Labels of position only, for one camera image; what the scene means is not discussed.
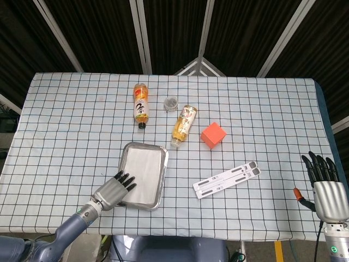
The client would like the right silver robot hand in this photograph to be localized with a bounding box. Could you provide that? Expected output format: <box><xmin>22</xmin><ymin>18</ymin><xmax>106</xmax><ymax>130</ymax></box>
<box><xmin>293</xmin><ymin>150</ymin><xmax>349</xmax><ymax>223</ymax></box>

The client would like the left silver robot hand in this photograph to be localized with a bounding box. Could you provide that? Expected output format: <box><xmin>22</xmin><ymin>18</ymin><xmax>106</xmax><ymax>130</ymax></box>
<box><xmin>91</xmin><ymin>170</ymin><xmax>137</xmax><ymax>212</ymax></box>

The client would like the tea bottle with white cap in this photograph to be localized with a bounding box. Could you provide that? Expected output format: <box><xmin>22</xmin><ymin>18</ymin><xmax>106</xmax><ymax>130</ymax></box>
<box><xmin>170</xmin><ymin>104</ymin><xmax>198</xmax><ymax>148</ymax></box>

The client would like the grey-blue robot torso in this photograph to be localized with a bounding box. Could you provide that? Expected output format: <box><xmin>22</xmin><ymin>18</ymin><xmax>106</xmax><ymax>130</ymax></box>
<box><xmin>110</xmin><ymin>235</ymin><xmax>228</xmax><ymax>262</ymax></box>

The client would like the white folding laptop stand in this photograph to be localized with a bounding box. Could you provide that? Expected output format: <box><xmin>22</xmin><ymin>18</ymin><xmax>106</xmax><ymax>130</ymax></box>
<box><xmin>192</xmin><ymin>160</ymin><xmax>261</xmax><ymax>200</ymax></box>

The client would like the orange cube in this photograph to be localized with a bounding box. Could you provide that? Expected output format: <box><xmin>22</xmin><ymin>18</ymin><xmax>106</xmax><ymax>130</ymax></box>
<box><xmin>200</xmin><ymin>122</ymin><xmax>227</xmax><ymax>150</ymax></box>

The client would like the blue table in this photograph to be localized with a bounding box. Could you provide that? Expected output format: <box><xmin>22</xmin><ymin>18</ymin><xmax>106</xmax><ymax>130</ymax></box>
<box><xmin>312</xmin><ymin>80</ymin><xmax>349</xmax><ymax>192</ymax></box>

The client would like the translucent white paper sheet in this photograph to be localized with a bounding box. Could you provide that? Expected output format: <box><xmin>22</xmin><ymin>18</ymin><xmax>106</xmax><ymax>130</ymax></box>
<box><xmin>121</xmin><ymin>147</ymin><xmax>164</xmax><ymax>205</ymax></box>

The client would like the tea bottle with black cap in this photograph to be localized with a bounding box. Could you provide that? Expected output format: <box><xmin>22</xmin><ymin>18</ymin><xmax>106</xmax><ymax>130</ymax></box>
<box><xmin>133</xmin><ymin>82</ymin><xmax>151</xmax><ymax>130</ymax></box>

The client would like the white metal frame post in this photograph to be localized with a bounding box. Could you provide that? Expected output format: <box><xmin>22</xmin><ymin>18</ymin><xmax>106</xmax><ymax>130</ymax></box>
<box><xmin>256</xmin><ymin>0</ymin><xmax>317</xmax><ymax>79</ymax></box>
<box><xmin>32</xmin><ymin>0</ymin><xmax>85</xmax><ymax>73</ymax></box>
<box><xmin>197</xmin><ymin>0</ymin><xmax>216</xmax><ymax>59</ymax></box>
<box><xmin>128</xmin><ymin>0</ymin><xmax>153</xmax><ymax>75</ymax></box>

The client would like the small clear plastic jar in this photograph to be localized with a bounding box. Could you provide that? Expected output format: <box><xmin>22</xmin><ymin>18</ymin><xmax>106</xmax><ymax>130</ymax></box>
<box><xmin>163</xmin><ymin>96</ymin><xmax>179</xmax><ymax>112</ymax></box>

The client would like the stainless steel tray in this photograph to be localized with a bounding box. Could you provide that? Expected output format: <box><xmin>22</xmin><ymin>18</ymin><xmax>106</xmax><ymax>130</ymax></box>
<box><xmin>117</xmin><ymin>141</ymin><xmax>170</xmax><ymax>212</ymax></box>

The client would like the checkered light blue tablecloth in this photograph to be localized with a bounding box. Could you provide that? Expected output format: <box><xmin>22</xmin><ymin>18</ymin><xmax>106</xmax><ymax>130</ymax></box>
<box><xmin>0</xmin><ymin>72</ymin><xmax>342</xmax><ymax>242</ymax></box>

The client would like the white triangular frame base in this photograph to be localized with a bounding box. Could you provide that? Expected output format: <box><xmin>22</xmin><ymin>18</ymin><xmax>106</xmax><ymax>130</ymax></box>
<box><xmin>174</xmin><ymin>56</ymin><xmax>226</xmax><ymax>78</ymax></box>

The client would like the black cable of right hand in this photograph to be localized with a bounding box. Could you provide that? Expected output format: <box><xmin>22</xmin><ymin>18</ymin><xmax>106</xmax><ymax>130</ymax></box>
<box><xmin>314</xmin><ymin>221</ymin><xmax>324</xmax><ymax>262</ymax></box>

